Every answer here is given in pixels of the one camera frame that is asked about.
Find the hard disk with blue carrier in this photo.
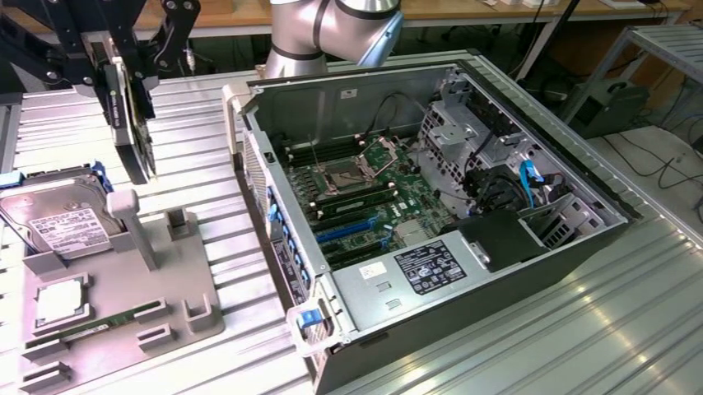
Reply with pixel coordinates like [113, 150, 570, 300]
[0, 160, 130, 260]

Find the long black expansion slot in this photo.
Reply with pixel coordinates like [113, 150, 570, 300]
[326, 249, 392, 267]
[321, 240, 386, 259]

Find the black fan shroud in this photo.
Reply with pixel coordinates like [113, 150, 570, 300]
[454, 209, 550, 272]

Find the silver chipset heat sink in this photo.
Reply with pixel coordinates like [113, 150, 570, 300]
[394, 221, 433, 244]

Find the black floor wire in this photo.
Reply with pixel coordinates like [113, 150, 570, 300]
[602, 131, 703, 190]

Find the blue expansion slot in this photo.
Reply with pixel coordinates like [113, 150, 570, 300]
[316, 221, 376, 244]

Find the metal slat side table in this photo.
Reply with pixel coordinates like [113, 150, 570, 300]
[562, 24, 703, 124]

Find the black wire bundle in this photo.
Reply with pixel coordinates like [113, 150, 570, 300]
[462, 164, 522, 217]

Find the black RAM slot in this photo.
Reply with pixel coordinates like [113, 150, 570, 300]
[289, 151, 364, 169]
[287, 146, 362, 164]
[286, 142, 360, 159]
[283, 137, 357, 154]

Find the perforated metal drive cage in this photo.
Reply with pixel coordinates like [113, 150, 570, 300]
[416, 98, 528, 194]

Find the green motherboard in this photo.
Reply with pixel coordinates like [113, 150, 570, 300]
[282, 131, 468, 268]

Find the wooden desk white frame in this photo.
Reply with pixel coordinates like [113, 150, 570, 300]
[402, 0, 693, 83]
[0, 0, 275, 94]

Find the silver CPU chip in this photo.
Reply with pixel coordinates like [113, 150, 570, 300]
[34, 281, 89, 324]

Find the green RAM stick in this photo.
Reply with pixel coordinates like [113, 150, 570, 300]
[23, 310, 165, 346]

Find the black box device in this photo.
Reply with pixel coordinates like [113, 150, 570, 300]
[569, 80, 652, 139]

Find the black Nvidia graphics card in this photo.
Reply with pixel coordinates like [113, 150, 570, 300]
[95, 39, 161, 187]

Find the black curved wire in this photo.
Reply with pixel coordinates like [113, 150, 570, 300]
[369, 92, 432, 139]

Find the dark installed RAM stick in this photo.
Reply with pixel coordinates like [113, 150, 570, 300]
[314, 192, 397, 218]

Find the metal disk bay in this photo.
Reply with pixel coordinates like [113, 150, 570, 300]
[518, 193, 626, 252]

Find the grey parts rack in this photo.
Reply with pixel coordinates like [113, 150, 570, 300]
[15, 188, 226, 395]

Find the metal socket cover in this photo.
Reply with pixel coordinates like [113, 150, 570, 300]
[356, 137, 400, 178]

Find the blue flat wire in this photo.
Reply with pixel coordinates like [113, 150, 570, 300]
[518, 160, 544, 211]

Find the grey power supply unit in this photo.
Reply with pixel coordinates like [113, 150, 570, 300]
[332, 230, 489, 334]

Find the open grey PC case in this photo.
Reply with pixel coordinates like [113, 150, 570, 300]
[221, 49, 644, 395]

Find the CPU socket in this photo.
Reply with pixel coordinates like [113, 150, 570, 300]
[322, 164, 366, 194]

